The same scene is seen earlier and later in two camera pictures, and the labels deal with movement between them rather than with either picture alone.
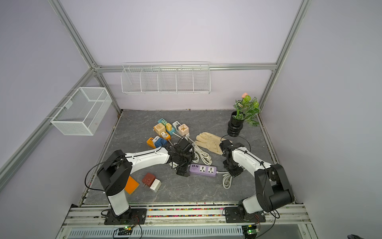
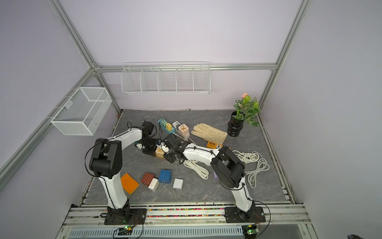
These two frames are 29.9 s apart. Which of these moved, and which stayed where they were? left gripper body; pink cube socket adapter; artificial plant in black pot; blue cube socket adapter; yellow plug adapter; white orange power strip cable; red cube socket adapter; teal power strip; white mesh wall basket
Moved: white orange power strip cable; blue cube socket adapter; left gripper body
Stayed: red cube socket adapter; white mesh wall basket; pink cube socket adapter; yellow plug adapter; teal power strip; artificial plant in black pot
